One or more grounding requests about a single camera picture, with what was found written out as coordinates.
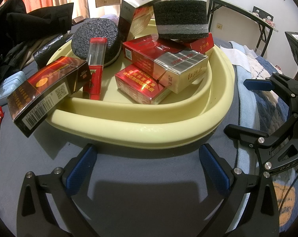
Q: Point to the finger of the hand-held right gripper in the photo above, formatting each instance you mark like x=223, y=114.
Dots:
x=242, y=134
x=258, y=84

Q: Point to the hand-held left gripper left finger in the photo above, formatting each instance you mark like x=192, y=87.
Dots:
x=82, y=165

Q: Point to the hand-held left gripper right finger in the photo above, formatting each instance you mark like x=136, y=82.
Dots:
x=213, y=167

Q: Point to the pale yellow plastic basin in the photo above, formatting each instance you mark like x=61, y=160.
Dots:
x=139, y=133

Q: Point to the red cigarette box gold print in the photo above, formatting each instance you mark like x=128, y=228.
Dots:
x=203, y=45

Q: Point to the silver gold cigarette pack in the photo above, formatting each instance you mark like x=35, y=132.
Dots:
x=185, y=74

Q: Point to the dark red gradient cigarette box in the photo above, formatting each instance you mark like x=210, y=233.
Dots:
x=40, y=88

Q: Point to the red-capped clear tube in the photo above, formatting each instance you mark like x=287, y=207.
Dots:
x=96, y=79

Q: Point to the round black grey-striped sponge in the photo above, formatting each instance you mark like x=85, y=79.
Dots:
x=178, y=12

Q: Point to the red cigarette box white label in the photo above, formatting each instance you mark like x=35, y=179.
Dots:
x=141, y=51

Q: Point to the silver red pack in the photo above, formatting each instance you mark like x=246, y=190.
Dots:
x=136, y=17

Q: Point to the light blue cloth strip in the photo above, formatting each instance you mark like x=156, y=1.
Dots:
x=242, y=108

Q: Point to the blue white checkered blanket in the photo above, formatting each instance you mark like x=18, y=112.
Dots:
x=269, y=108

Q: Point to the black folding table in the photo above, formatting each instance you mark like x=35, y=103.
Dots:
x=227, y=5

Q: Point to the light blue case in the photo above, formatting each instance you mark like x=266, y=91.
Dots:
x=9, y=86

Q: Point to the black plastic bag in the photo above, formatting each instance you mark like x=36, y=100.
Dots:
x=47, y=49

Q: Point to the beige garment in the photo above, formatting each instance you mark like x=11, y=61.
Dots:
x=31, y=51

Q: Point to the small brown box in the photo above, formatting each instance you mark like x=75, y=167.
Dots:
x=78, y=20

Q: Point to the lavender fabric item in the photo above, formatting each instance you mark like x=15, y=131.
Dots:
x=110, y=17

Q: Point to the black jacket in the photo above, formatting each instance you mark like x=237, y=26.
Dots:
x=28, y=19

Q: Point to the wall outlet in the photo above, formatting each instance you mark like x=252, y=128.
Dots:
x=219, y=26

